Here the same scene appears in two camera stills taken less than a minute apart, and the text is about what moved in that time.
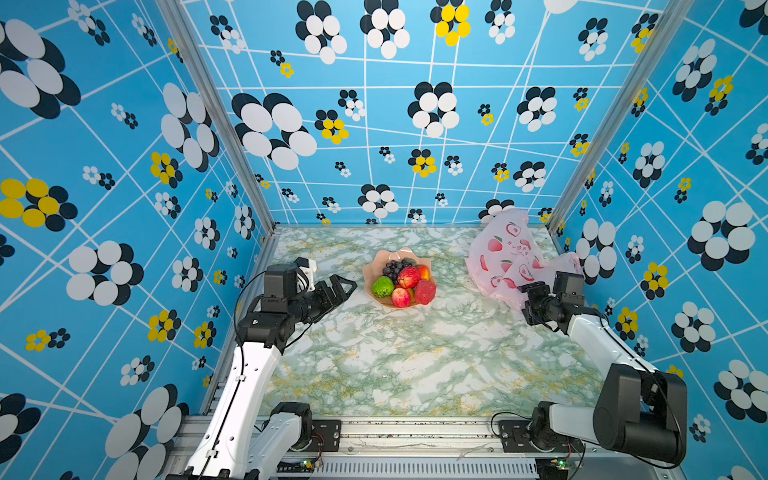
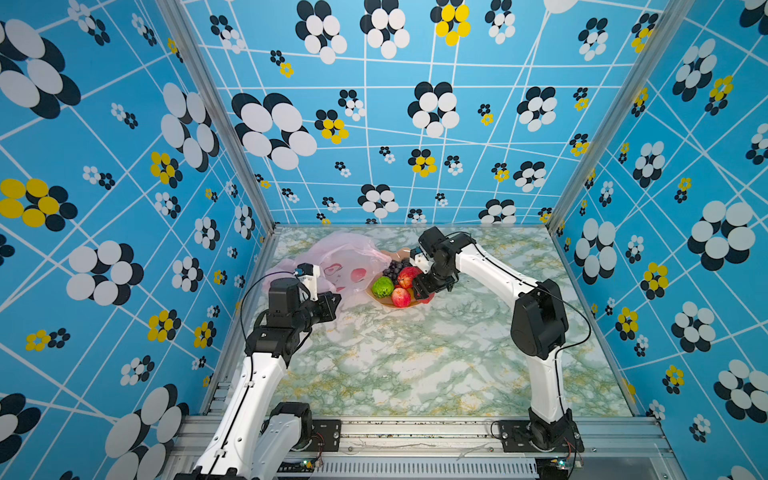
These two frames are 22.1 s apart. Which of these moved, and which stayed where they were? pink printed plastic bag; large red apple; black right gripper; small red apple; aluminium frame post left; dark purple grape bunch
Moved: pink printed plastic bag; black right gripper
Stayed: aluminium frame post left; dark purple grape bunch; large red apple; small red apple
